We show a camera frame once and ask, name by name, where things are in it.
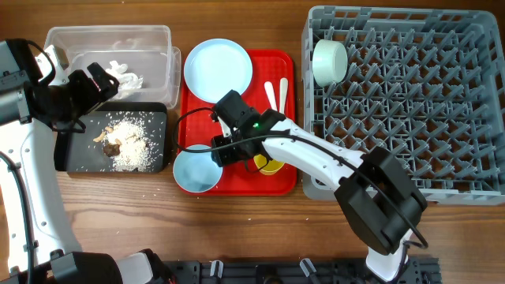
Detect crumpled white tissue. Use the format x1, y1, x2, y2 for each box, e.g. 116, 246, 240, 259
106, 61, 144, 100

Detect clear plastic waste bin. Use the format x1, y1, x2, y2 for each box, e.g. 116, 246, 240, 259
44, 25, 181, 109

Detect light blue plate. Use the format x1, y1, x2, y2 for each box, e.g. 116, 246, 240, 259
184, 39, 253, 103

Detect red serving tray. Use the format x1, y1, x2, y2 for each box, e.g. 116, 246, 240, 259
178, 49, 297, 196

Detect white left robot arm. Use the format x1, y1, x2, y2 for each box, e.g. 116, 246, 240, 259
1, 39, 178, 283

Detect yellow cup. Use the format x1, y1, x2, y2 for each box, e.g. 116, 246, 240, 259
253, 155, 285, 176

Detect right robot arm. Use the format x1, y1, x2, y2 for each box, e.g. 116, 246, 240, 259
211, 91, 428, 282

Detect white plastic fork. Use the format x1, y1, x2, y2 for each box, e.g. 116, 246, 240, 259
279, 77, 289, 114

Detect green bowl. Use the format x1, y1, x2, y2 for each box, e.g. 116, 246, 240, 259
312, 39, 348, 87

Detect light blue bowl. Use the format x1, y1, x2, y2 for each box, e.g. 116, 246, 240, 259
173, 144, 223, 193

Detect rice and food scraps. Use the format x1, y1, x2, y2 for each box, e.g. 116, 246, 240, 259
77, 110, 166, 172

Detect black plastic tray bin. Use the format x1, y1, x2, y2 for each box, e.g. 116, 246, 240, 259
54, 102, 167, 173

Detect grey dishwasher rack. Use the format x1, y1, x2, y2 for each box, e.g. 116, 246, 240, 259
301, 6, 504, 205

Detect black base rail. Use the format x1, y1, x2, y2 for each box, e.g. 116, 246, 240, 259
161, 258, 441, 284

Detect white plastic spoon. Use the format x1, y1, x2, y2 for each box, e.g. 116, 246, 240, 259
264, 81, 278, 111

